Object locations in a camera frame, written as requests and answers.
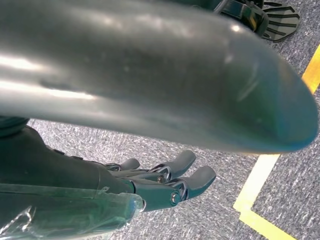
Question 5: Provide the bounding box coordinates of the black robot foot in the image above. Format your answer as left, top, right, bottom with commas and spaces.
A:
174, 0, 300, 43

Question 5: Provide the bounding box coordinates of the right robot arm sleeve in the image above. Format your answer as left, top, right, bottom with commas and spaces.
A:
0, 115, 29, 138

